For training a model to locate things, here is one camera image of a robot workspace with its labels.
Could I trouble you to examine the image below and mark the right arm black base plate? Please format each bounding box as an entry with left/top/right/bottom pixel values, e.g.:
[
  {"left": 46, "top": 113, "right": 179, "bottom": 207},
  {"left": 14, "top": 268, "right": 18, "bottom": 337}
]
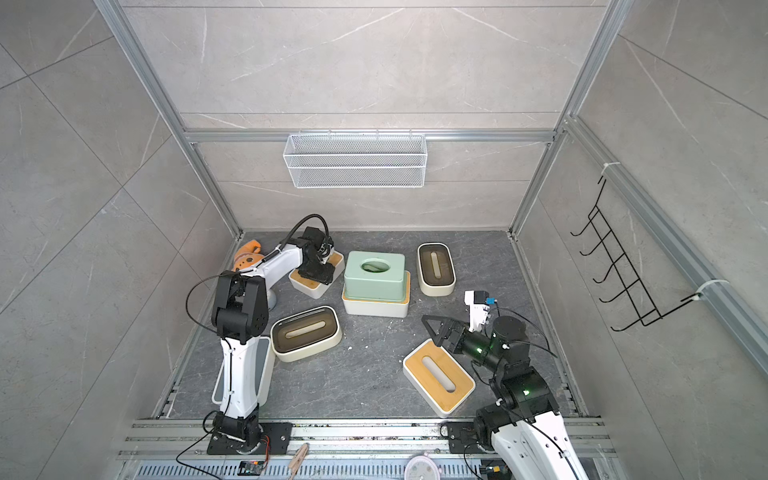
[{"left": 439, "top": 420, "right": 494, "bottom": 454}]

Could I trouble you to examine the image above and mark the cream box dark lid left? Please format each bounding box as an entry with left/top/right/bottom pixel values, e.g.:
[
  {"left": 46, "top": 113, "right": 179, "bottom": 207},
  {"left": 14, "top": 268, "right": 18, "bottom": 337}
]
[{"left": 270, "top": 306, "right": 343, "bottom": 363}]

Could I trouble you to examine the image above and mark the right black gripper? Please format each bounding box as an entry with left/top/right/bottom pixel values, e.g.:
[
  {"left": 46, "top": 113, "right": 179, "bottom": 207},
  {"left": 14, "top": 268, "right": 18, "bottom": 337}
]
[{"left": 424, "top": 315, "right": 506, "bottom": 377}]

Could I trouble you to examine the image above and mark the small grey alarm clock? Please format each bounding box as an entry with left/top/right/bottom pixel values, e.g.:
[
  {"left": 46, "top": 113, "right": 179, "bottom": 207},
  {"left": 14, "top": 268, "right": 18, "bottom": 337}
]
[{"left": 267, "top": 289, "right": 277, "bottom": 310}]

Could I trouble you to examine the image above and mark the orange plush toy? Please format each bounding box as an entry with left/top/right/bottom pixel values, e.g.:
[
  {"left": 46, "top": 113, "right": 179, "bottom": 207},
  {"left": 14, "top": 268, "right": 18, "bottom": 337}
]
[{"left": 232, "top": 240, "right": 264, "bottom": 271}]

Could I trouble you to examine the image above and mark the small circuit board front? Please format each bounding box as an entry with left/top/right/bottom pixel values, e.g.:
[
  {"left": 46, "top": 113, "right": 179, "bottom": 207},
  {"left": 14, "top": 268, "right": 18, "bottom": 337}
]
[{"left": 237, "top": 460, "right": 268, "bottom": 477}]

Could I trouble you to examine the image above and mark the small bamboo lid tissue box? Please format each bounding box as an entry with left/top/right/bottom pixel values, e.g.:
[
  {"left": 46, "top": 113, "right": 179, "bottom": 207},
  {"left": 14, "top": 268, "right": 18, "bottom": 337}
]
[{"left": 288, "top": 251, "right": 345, "bottom": 299}]

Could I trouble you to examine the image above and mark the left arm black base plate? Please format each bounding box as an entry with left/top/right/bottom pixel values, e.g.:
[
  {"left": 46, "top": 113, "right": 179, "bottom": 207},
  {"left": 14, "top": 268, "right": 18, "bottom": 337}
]
[{"left": 206, "top": 422, "right": 293, "bottom": 455}]

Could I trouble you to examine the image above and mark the grey lid white tissue box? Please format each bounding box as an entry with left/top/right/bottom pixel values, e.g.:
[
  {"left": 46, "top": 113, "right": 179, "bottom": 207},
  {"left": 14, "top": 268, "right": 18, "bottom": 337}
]
[{"left": 211, "top": 336, "right": 275, "bottom": 417}]

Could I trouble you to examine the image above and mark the green tissue box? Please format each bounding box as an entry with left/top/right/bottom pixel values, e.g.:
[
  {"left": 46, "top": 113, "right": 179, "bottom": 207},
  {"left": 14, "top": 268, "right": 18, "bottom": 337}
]
[{"left": 344, "top": 251, "right": 406, "bottom": 302}]

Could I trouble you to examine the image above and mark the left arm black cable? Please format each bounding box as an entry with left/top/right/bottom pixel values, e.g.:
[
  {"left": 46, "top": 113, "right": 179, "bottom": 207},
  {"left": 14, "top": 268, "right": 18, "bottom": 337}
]
[{"left": 275, "top": 213, "right": 331, "bottom": 253}]

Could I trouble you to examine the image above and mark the cream box dark lid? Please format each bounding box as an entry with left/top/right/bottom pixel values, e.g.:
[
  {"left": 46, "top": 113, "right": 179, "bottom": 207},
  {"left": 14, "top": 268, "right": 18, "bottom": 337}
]
[
  {"left": 417, "top": 242, "right": 456, "bottom": 297},
  {"left": 270, "top": 306, "right": 343, "bottom": 363}
]

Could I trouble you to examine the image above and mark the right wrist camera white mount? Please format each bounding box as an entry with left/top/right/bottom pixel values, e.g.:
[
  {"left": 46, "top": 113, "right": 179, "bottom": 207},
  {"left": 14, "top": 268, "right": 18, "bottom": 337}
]
[{"left": 464, "top": 290, "right": 496, "bottom": 332}]

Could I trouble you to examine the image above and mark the black wire hook rack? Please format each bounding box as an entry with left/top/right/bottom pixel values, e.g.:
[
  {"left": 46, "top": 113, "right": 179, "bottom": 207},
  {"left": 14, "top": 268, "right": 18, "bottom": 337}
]
[{"left": 569, "top": 175, "right": 702, "bottom": 333}]

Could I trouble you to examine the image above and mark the cream box dark lid back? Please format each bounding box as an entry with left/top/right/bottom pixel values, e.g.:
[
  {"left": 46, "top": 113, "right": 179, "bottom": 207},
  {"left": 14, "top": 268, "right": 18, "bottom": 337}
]
[{"left": 417, "top": 242, "right": 456, "bottom": 297}]

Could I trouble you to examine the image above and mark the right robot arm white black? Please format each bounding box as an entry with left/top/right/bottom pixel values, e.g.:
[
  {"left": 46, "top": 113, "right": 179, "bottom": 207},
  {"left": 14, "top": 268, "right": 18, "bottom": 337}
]
[{"left": 421, "top": 313, "right": 588, "bottom": 479}]

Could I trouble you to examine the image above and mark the large bamboo lid tissue box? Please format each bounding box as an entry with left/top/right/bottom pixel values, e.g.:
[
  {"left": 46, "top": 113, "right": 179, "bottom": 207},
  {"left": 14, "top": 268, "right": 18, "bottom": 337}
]
[{"left": 342, "top": 271, "right": 411, "bottom": 318}]

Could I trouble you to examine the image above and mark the wooden brush handle front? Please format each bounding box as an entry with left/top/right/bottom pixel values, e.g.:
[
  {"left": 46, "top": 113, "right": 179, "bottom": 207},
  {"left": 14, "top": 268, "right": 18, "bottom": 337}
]
[{"left": 288, "top": 443, "right": 310, "bottom": 480}]

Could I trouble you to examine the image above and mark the white wire mesh basket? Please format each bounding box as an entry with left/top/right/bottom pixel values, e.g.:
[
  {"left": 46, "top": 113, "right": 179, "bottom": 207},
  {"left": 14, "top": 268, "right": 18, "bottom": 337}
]
[{"left": 283, "top": 133, "right": 428, "bottom": 189}]

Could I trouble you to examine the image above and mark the pink round object front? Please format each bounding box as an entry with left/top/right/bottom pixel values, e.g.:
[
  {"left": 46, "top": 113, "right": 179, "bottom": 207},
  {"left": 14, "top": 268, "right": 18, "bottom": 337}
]
[{"left": 403, "top": 455, "right": 441, "bottom": 480}]

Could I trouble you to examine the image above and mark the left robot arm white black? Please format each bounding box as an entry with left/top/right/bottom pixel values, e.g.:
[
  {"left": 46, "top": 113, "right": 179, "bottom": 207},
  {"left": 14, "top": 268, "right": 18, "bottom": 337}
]
[{"left": 211, "top": 226, "right": 335, "bottom": 445}]

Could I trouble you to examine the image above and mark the front bamboo lid tissue box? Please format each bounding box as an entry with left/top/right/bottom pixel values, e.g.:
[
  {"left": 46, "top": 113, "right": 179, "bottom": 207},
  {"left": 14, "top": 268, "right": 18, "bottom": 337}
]
[{"left": 402, "top": 339, "right": 476, "bottom": 418}]

